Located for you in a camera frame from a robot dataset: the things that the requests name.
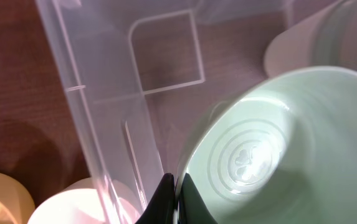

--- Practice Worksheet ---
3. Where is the clear plastic storage container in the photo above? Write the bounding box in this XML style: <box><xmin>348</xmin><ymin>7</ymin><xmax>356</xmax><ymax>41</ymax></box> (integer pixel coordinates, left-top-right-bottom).
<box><xmin>36</xmin><ymin>1</ymin><xmax>290</xmax><ymax>223</ymax></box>

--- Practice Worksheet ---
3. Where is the yellow small bowl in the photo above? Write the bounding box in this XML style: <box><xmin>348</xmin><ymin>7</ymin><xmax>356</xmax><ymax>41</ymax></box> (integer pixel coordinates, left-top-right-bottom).
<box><xmin>0</xmin><ymin>173</ymin><xmax>35</xmax><ymax>224</ymax></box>

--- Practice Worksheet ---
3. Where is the mint green cup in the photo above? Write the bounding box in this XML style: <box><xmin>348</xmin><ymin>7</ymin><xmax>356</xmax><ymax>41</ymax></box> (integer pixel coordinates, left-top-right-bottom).
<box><xmin>311</xmin><ymin>0</ymin><xmax>357</xmax><ymax>66</ymax></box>

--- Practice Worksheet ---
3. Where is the mint green small bowl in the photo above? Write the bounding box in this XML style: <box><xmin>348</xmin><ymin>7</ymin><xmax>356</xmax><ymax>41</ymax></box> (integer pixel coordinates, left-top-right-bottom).
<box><xmin>176</xmin><ymin>67</ymin><xmax>357</xmax><ymax>223</ymax></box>

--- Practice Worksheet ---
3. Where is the white small bowl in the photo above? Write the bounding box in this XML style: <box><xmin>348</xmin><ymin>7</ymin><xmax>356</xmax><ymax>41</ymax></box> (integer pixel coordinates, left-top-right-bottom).
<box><xmin>28</xmin><ymin>177</ymin><xmax>141</xmax><ymax>224</ymax></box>

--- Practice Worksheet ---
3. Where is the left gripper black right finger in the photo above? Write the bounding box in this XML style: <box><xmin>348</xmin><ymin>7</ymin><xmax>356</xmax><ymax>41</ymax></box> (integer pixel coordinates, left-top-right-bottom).
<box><xmin>178</xmin><ymin>174</ymin><xmax>217</xmax><ymax>224</ymax></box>

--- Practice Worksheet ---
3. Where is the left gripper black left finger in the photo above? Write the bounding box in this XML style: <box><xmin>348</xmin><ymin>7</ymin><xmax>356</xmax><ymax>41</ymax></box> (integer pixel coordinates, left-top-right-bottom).
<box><xmin>136</xmin><ymin>173</ymin><xmax>175</xmax><ymax>224</ymax></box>

